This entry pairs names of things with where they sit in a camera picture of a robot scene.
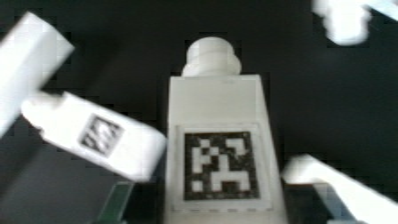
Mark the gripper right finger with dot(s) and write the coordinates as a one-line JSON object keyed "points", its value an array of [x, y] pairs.
{"points": [[314, 205]]}

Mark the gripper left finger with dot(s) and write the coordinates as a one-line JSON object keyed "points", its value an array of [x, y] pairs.
{"points": [[133, 204]]}

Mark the white square tabletop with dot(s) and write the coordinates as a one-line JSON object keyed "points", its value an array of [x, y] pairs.
{"points": [[357, 205]]}

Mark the white leg with tags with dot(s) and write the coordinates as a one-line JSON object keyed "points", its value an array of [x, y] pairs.
{"points": [[222, 183]]}

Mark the white leg front left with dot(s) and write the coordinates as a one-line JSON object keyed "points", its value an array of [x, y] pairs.
{"points": [[99, 135]]}

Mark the white leg on sheet left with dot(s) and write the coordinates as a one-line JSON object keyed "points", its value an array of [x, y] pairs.
{"points": [[344, 14]]}

